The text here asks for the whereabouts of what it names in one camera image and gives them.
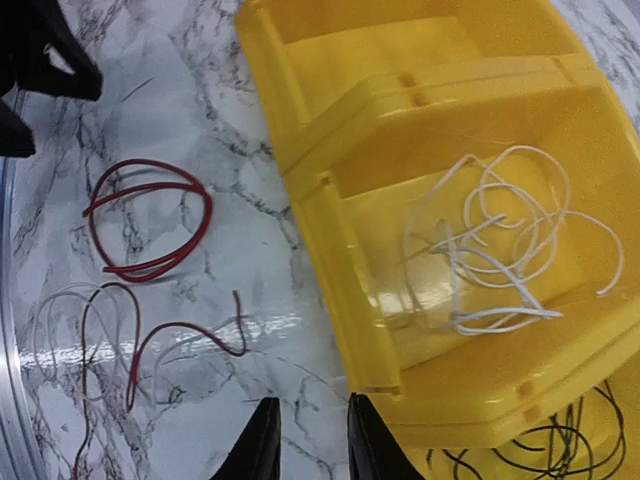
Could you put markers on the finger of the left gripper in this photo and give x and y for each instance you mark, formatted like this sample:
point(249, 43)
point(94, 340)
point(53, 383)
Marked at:
point(16, 138)
point(39, 53)

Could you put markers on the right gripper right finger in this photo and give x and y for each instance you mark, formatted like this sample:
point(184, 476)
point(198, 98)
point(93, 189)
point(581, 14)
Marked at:
point(373, 451)

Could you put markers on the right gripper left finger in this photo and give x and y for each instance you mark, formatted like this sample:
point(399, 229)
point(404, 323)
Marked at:
point(256, 455)

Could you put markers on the yellow bin right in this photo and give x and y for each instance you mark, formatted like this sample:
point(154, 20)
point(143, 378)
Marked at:
point(595, 437)

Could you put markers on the yellow bin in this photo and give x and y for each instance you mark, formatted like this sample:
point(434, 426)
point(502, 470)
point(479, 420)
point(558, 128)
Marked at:
point(595, 437)
point(304, 56)
point(477, 244)

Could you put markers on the yellow bin middle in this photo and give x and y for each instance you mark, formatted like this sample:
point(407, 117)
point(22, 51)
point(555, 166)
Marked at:
point(477, 244)

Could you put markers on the yellow bin left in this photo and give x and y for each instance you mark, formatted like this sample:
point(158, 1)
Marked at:
point(304, 56)

